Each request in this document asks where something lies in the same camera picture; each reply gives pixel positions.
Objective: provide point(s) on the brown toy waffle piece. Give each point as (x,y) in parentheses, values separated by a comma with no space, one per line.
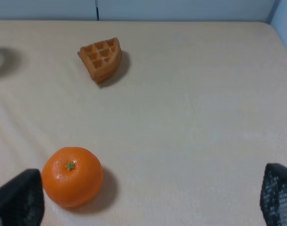
(101,59)

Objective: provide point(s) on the orange toy mandarin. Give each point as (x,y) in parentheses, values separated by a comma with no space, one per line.
(72,176)

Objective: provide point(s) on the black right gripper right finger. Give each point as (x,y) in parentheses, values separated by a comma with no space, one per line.
(273,197)

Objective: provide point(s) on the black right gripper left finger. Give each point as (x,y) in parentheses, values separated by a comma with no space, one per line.
(22,200)

